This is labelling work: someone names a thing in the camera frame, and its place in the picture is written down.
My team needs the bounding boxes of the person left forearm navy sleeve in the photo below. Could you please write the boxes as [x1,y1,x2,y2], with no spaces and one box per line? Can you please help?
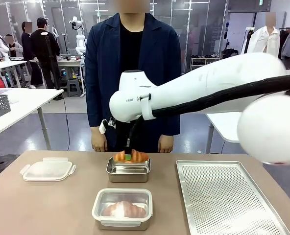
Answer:
[159,114,181,137]

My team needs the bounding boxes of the person in navy jacket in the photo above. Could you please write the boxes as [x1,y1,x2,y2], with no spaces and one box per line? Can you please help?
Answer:
[84,12,182,153]

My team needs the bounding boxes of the man in black cap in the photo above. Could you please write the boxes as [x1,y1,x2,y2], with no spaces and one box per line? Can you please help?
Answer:
[31,17,62,90]

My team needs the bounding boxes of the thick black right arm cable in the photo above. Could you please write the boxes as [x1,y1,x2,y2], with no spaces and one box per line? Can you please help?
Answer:
[151,73,290,117]

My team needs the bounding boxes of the black pole stand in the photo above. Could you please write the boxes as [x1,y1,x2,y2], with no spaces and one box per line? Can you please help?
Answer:
[244,27,255,54]

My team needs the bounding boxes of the white long side table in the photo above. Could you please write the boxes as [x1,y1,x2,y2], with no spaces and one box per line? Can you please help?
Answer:
[205,112,244,154]

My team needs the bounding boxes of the rectangular steel container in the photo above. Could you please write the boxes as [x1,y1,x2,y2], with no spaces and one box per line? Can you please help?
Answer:
[106,156,151,183]
[96,189,152,231]

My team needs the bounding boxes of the white background work table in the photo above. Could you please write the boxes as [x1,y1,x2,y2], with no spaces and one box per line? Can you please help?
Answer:
[0,58,30,88]

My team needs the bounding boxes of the black tripod stand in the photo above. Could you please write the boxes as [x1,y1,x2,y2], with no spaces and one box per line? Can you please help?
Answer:
[44,36,70,150]

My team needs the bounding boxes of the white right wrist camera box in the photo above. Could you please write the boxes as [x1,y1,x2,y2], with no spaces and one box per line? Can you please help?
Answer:
[98,118,109,135]

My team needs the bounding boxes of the perforated metal baking tray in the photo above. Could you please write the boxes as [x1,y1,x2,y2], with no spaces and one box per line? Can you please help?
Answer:
[176,160,290,235]

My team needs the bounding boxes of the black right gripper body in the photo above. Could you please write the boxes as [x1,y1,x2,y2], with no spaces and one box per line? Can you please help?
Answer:
[115,119,136,149]

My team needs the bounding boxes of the grey plastic stool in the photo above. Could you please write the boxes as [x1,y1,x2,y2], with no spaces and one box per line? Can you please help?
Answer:
[66,79,83,97]

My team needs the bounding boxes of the white shoe rack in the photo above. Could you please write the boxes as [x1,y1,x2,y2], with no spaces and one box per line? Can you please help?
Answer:
[190,56,221,66]

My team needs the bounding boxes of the thin black right gripper cable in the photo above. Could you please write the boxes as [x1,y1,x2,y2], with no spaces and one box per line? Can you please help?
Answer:
[126,117,145,149]

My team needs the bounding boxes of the golden brown croissant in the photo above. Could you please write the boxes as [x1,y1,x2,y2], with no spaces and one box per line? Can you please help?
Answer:
[113,148,150,164]
[102,200,147,218]

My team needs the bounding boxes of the seated person grey top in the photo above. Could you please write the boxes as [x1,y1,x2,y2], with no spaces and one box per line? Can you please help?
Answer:
[4,34,24,62]

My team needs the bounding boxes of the standing person dark clothes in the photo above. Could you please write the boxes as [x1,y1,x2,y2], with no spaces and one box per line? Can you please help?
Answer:
[21,21,44,89]

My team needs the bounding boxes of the person left hand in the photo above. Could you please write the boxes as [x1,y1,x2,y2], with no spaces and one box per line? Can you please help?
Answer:
[158,134,173,154]

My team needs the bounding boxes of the black bag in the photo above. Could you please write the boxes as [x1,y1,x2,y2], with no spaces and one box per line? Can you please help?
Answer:
[220,48,239,58]

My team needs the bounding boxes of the person right forearm navy sleeve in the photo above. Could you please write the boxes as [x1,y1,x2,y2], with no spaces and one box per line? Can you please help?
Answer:
[85,73,106,128]

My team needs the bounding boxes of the black floor platform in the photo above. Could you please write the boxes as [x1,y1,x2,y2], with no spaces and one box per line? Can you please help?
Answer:
[0,154,21,183]

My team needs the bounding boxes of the person right hand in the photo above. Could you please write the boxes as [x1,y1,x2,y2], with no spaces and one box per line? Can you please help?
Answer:
[91,126,108,152]

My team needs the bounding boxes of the translucent plastic container lid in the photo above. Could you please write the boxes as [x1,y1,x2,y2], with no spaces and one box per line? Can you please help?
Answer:
[91,188,153,222]
[19,157,77,182]

